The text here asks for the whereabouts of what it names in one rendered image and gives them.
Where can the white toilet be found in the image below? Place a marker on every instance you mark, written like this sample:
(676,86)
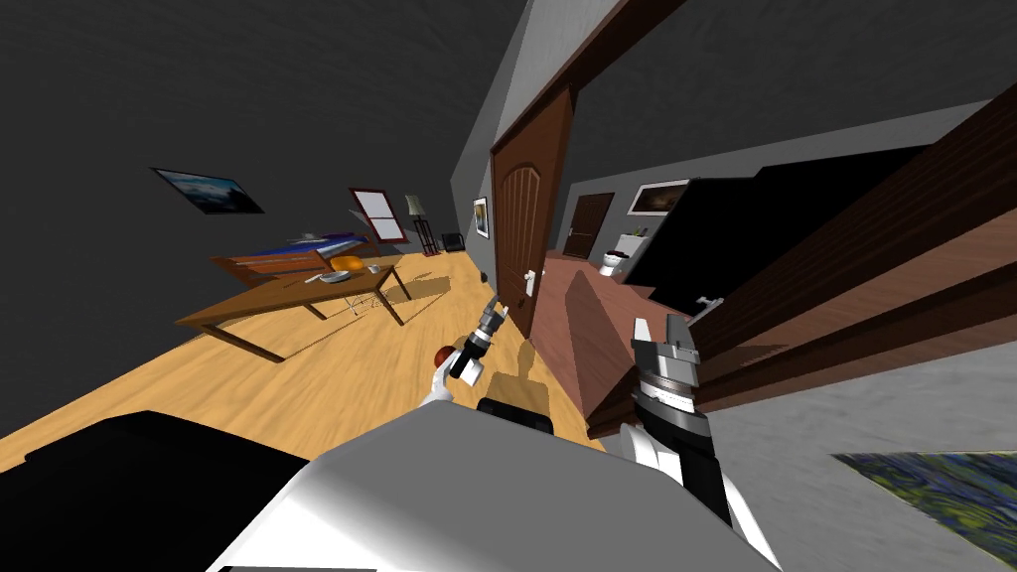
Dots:
(616,260)

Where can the dark brown panel door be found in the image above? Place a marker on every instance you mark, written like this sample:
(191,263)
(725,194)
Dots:
(588,226)

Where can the blue green painting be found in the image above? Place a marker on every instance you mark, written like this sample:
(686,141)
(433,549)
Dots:
(953,496)

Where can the dark landscape wall picture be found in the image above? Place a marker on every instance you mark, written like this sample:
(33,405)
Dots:
(208,191)

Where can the small black chair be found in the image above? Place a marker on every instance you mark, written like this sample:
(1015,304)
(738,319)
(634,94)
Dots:
(453,241)

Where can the brown wooden table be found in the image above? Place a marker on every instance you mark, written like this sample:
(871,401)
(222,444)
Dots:
(262,300)

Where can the floor lamp with pale shade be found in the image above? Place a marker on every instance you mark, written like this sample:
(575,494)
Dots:
(418,218)

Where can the red framed window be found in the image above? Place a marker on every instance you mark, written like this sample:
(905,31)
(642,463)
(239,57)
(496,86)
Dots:
(380,214)

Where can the brown wooden door leaf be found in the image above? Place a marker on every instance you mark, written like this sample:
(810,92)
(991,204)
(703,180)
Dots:
(524,214)

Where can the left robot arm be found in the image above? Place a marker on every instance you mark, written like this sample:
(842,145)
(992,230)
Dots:
(468,370)

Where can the wide white framed picture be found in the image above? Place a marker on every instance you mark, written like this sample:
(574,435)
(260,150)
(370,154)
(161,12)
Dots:
(658,198)

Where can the wooden bed with blue cover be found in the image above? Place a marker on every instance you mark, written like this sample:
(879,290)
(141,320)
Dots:
(278,258)

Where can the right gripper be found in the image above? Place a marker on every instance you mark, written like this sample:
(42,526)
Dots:
(666,361)

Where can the small framed wall picture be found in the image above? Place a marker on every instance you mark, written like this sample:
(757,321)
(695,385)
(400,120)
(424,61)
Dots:
(481,217)

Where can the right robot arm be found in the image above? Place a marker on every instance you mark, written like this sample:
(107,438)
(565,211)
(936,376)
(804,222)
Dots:
(690,461)

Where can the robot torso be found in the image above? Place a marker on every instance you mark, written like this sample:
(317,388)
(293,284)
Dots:
(477,500)

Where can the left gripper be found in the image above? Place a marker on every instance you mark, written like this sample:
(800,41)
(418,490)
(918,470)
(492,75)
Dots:
(492,320)

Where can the black furniture block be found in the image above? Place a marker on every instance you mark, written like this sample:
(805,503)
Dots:
(119,500)

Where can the large black panel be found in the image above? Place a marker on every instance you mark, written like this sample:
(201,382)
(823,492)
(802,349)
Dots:
(755,230)

